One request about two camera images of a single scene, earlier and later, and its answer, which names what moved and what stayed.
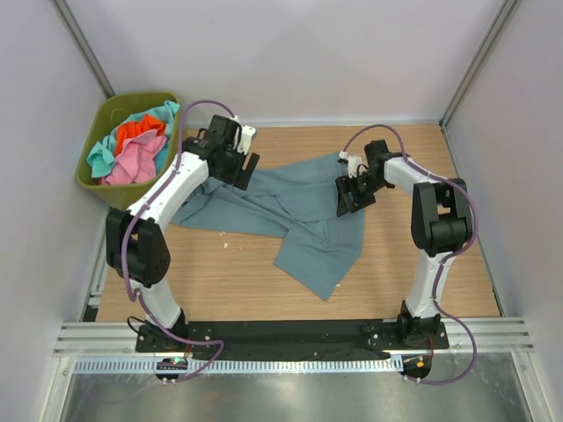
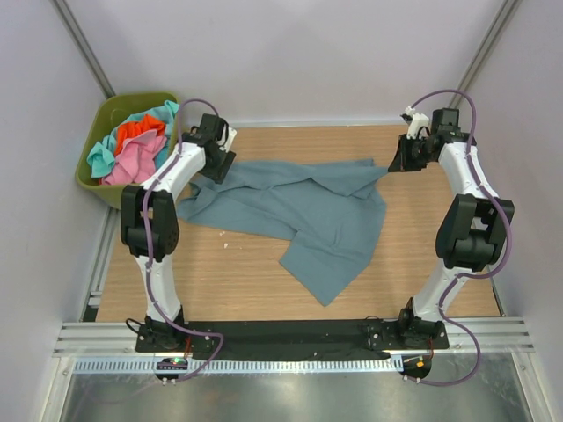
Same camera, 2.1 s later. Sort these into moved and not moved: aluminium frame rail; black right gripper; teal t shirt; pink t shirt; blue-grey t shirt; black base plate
Moved: black right gripper; blue-grey t shirt
Not moved: black base plate; teal t shirt; aluminium frame rail; pink t shirt
